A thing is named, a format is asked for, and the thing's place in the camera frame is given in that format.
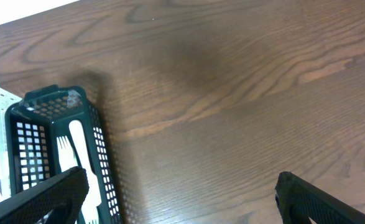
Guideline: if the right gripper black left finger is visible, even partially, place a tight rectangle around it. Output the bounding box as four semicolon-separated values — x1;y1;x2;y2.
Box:
0;167;89;223

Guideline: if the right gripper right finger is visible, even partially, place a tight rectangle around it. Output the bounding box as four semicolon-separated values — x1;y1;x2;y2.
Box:
275;171;365;224

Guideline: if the white fork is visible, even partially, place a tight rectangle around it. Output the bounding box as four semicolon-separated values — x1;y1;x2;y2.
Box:
81;199;99;224
57;136;78;172

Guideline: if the white spoon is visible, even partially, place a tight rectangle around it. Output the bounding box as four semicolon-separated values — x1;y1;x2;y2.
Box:
68;119;101;207

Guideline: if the black plastic basket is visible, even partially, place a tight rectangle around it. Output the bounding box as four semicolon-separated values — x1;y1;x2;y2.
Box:
5;85;122;223

